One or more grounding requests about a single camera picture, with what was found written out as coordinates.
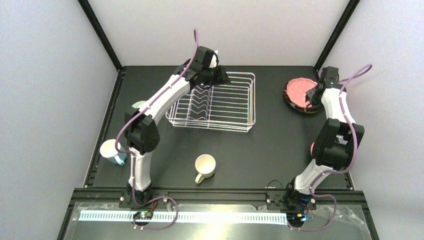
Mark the black frame post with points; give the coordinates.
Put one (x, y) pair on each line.
(97, 27)
(337, 31)

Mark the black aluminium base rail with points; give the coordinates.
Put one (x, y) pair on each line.
(108, 194)

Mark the orange floral bowl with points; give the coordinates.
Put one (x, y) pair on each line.
(312, 148)

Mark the white wire dish rack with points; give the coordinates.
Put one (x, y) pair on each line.
(229, 107)

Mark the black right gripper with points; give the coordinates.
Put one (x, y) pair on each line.
(311, 98)

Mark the dark striped plate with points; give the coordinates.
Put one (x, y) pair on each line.
(303, 110)

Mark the white LED light strip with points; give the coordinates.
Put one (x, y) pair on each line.
(184, 217)

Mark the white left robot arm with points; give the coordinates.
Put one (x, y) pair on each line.
(141, 128)

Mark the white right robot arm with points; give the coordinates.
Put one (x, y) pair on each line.
(334, 149)

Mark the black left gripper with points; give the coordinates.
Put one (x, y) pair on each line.
(218, 75)

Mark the pink polka dot plate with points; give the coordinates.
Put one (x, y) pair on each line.
(296, 91)

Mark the white mug blue handle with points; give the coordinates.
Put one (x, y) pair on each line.
(113, 151)

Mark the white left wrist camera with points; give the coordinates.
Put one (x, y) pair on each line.
(215, 59)

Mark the green celadon bowl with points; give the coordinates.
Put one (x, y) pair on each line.
(138, 104)

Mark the black right frame post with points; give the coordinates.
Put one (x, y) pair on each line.
(337, 31)

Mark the cream mug green handle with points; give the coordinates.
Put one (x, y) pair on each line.
(205, 166)

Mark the black left frame post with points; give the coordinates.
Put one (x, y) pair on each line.
(97, 27)

